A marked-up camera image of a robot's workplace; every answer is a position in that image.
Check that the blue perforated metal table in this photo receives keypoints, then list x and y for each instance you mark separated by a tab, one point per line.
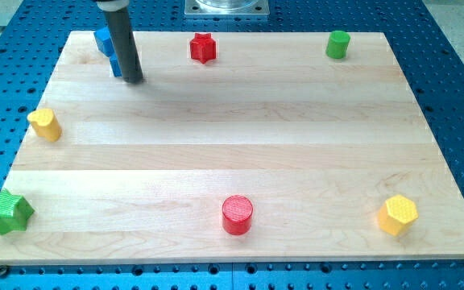
427	38

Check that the green star block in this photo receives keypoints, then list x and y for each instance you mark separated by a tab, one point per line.
15	212

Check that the blue cube block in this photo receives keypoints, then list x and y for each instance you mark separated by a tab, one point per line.
104	41

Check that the red cylinder block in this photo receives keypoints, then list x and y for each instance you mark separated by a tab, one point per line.
237	213

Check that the green cylinder block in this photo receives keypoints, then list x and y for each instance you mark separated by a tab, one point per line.
337	45

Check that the blue triangle block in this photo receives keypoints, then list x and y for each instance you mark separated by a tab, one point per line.
115	67

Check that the red star block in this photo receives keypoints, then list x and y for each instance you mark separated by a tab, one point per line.
203	47

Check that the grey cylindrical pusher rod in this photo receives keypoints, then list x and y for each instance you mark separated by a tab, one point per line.
124	44

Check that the yellow hexagon block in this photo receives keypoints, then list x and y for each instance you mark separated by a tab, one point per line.
397	214

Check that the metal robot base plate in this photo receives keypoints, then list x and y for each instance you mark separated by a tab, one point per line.
226	7

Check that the white rod mount collar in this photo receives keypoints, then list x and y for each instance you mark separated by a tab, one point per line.
112	5

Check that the yellow heart block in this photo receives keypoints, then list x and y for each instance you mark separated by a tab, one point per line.
45	124

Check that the light wooden board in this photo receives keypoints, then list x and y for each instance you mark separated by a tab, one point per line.
140	172

